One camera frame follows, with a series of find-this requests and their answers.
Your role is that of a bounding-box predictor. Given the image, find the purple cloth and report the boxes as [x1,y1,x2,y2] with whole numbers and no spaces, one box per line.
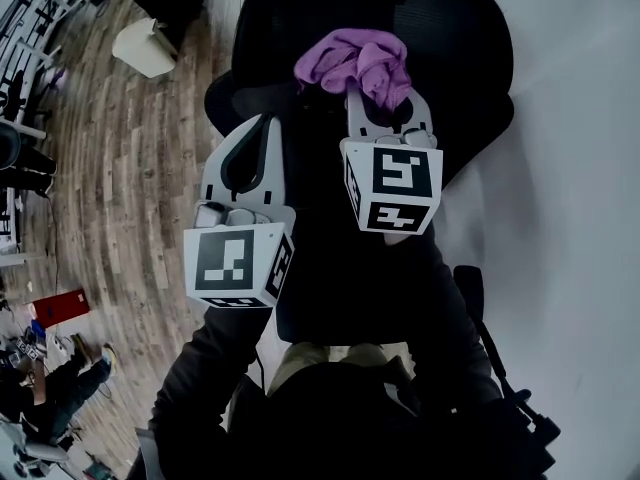
[293,27,414,111]

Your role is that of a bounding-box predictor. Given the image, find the person's dark jacket torso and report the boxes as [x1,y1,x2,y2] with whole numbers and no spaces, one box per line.
[127,352,501,480]

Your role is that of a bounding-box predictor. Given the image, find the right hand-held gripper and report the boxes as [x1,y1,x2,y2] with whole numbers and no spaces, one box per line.
[339,89,445,237]

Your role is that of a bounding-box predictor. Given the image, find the wooden desk with white frame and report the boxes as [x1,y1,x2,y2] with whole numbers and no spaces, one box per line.
[0,182,49,269]

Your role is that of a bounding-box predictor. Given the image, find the black metal railing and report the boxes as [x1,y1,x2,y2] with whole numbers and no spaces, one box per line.
[0,0,89,119]

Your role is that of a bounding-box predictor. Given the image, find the grey shoulder strap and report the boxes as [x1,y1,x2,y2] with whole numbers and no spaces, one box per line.
[134,427,161,480]

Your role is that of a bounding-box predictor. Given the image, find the red box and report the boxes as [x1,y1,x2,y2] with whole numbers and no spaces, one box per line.
[30,289,91,329]

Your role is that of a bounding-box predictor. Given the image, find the black office chair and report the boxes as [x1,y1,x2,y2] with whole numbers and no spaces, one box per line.
[203,0,516,343]

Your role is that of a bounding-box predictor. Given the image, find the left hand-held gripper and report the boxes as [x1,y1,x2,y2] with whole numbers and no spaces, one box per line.
[183,111,297,310]

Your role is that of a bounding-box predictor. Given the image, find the person's right forearm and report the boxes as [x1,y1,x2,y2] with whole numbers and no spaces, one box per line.
[382,232,501,409]

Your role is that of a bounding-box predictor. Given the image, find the black shoulder bag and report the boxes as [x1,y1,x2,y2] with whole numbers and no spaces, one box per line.
[474,312,562,480]

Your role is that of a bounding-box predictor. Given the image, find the white trash bin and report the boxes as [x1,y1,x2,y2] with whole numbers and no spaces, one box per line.
[111,16,177,79]

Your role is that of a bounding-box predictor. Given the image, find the person's left forearm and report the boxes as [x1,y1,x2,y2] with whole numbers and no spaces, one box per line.
[149,305,281,419]

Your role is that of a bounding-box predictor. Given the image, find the person's beige trousers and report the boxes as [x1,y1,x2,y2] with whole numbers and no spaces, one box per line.
[267,341,401,397]

